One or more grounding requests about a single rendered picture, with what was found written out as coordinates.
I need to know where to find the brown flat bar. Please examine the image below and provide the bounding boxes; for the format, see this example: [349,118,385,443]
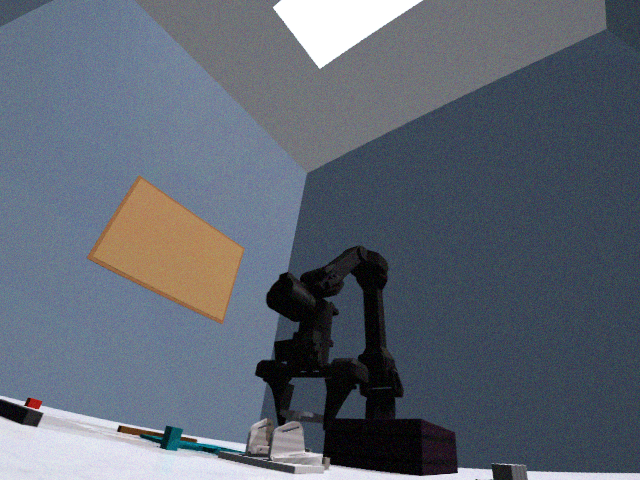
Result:
[117,425,197,443]

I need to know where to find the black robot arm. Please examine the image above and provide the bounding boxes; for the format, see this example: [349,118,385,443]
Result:
[266,245,404,419]

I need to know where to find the teal block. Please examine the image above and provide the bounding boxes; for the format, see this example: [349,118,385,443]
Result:
[160,426,184,451]

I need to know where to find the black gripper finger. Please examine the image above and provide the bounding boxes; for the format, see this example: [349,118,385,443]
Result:
[263,377,295,426]
[323,378,357,431]

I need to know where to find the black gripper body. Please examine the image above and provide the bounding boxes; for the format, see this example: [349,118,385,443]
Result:
[255,326,368,385]

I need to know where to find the small red block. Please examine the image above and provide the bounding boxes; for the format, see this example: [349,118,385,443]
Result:
[24,398,43,409]

